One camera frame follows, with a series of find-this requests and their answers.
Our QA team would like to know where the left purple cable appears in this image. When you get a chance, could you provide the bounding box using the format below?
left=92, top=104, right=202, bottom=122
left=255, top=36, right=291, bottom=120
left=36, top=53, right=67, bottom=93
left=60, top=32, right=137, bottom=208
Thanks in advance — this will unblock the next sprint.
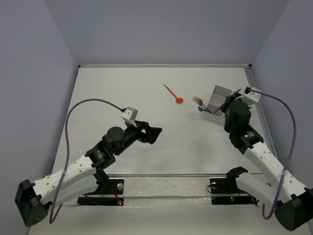
left=49, top=98, right=123, bottom=225

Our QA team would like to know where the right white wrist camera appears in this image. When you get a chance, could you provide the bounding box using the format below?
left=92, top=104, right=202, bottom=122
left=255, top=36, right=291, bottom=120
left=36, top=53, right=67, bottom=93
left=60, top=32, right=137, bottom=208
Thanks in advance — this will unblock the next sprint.
left=236, top=87, right=261, bottom=106

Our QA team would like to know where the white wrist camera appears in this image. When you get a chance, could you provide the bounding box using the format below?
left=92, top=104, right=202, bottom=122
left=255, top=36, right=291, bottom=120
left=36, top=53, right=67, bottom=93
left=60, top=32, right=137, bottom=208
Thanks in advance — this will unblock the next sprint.
left=121, top=107, right=138, bottom=127
left=236, top=87, right=261, bottom=106

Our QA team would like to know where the orange plastic spoon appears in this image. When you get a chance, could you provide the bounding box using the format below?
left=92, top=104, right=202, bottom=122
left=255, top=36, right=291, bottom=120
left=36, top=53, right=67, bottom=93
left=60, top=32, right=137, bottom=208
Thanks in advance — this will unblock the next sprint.
left=164, top=84, right=183, bottom=104

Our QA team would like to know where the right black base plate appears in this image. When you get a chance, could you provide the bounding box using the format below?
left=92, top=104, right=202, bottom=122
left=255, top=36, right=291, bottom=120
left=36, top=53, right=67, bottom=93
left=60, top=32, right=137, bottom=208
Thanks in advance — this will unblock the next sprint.
left=206, top=166, right=259, bottom=206

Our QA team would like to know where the white divided container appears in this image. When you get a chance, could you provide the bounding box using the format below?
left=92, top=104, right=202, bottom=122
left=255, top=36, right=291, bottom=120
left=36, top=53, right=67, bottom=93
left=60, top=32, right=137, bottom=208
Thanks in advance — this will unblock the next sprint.
left=201, top=85, right=241, bottom=127

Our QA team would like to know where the blue plastic fork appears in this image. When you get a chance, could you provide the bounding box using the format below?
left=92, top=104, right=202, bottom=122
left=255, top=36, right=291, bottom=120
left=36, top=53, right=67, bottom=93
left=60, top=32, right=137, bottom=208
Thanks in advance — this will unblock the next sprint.
left=198, top=106, right=209, bottom=113

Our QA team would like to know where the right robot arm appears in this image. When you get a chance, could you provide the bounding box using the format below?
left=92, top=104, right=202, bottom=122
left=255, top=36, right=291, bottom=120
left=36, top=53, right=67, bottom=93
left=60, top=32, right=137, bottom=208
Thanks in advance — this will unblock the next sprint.
left=219, top=89, right=313, bottom=231

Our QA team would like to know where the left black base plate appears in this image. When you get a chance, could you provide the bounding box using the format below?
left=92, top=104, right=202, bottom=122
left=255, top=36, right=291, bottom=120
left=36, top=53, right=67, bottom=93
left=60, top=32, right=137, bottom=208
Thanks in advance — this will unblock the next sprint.
left=77, top=174, right=125, bottom=206

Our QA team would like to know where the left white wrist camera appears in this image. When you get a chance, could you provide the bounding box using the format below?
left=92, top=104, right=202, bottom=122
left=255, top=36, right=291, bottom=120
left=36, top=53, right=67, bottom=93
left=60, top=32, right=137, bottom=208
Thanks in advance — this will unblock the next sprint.
left=121, top=107, right=138, bottom=127

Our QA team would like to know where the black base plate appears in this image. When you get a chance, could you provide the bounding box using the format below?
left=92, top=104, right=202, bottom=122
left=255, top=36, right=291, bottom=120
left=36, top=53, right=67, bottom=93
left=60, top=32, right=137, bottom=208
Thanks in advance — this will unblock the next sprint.
left=77, top=174, right=125, bottom=206
left=206, top=166, right=259, bottom=206

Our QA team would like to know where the copper metal fork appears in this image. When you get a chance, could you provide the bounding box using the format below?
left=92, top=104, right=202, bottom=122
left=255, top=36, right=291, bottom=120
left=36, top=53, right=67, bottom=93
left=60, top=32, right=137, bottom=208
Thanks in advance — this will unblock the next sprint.
left=192, top=96, right=213, bottom=114

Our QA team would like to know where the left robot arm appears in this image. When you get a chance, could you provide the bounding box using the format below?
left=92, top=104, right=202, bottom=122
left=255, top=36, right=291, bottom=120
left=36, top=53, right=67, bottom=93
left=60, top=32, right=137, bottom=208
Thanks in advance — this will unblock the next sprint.
left=15, top=121, right=162, bottom=227

